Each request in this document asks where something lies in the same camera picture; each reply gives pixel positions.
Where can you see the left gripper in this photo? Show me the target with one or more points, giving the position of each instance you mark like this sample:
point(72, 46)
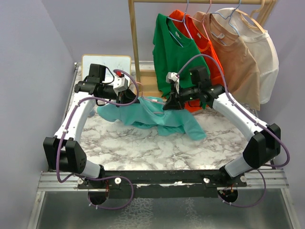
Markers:
point(128, 97)

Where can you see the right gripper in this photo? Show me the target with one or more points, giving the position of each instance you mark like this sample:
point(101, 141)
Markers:
point(175, 102)

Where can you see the pink wire hanger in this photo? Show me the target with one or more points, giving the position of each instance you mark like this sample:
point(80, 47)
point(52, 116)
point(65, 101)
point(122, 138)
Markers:
point(140, 86)

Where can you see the teal t-shirt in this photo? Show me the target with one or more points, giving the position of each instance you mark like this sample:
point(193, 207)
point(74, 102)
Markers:
point(146, 115)

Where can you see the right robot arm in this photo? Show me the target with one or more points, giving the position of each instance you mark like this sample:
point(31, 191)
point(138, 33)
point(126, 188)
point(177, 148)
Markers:
point(262, 138)

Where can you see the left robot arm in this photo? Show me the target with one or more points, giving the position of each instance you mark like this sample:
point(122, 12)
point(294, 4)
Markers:
point(63, 151)

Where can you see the orange t-shirt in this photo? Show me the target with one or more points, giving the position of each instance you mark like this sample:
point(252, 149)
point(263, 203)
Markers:
point(192, 27)

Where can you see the tan t-shirt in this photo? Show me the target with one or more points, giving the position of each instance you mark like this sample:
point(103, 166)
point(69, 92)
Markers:
point(241, 72)

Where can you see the cream white t-shirt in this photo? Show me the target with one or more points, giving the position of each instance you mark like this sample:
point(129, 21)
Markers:
point(262, 49)

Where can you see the wooden hanger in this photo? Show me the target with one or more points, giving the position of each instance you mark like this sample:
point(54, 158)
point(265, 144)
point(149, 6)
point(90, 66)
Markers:
point(256, 25)

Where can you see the small clear plastic cup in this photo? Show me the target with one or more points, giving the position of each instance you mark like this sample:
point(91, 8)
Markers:
point(92, 113)

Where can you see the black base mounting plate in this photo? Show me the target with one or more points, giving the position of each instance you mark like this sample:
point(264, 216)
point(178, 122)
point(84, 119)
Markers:
point(156, 184)

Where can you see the wooden clothes rack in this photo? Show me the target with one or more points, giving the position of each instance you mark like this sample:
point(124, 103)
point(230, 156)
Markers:
point(148, 77)

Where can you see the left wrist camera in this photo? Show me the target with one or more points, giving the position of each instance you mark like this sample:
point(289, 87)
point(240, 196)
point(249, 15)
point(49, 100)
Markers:
point(120, 84)

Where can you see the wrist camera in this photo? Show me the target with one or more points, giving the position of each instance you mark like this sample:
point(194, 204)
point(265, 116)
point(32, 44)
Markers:
point(173, 78)
point(120, 84)

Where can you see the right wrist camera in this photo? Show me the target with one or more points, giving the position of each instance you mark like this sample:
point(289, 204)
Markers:
point(173, 78)

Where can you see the small whiteboard wooden frame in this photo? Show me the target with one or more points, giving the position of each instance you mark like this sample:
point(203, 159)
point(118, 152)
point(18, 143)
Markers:
point(121, 62)

